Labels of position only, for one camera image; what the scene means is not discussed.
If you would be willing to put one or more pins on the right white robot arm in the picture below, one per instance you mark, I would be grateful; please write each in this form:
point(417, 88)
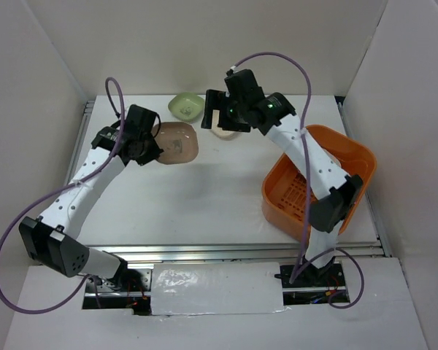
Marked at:
point(330, 191)

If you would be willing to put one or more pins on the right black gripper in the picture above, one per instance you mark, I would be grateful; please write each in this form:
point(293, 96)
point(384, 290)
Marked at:
point(217, 100)

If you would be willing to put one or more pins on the green plate at back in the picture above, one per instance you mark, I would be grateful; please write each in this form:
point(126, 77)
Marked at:
point(186, 106)

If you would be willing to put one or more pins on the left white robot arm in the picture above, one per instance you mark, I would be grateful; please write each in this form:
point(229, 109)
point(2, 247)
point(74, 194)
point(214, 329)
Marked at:
point(51, 238)

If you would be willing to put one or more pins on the aluminium frame rail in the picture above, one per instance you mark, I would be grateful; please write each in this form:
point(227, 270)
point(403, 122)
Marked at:
point(209, 209)

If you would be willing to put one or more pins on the white foil cover panel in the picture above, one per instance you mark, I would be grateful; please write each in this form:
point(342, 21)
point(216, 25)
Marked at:
point(216, 288)

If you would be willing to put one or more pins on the cream plate at back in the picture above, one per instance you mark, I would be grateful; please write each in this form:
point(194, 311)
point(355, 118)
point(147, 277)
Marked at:
point(219, 132)

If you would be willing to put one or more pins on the orange plastic bin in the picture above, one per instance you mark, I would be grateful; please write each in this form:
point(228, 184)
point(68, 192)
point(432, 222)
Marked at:
point(284, 188)

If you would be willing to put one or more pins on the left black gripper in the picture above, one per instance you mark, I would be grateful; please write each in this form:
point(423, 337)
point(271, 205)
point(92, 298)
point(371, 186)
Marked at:
point(152, 155)

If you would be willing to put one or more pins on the brown plate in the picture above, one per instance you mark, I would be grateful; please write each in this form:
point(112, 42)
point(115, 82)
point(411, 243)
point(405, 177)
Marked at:
point(178, 140)

